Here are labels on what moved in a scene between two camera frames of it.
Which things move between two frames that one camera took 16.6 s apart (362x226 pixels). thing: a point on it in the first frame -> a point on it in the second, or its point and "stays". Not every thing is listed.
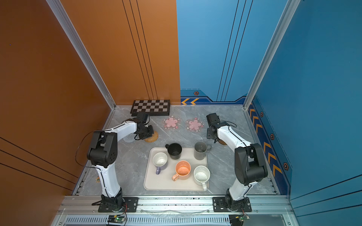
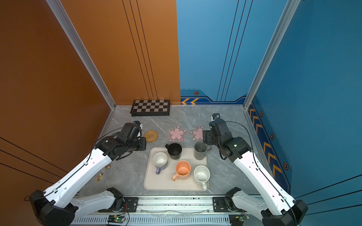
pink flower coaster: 195,125 -> 197,133
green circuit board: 114,218 stays
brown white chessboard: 153,108 stays
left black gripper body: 147,132 -> 140,145
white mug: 201,175 stays
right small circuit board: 237,220 stays
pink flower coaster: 171,123 -> 176,134
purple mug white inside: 160,159 stays
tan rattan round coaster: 154,137 stays
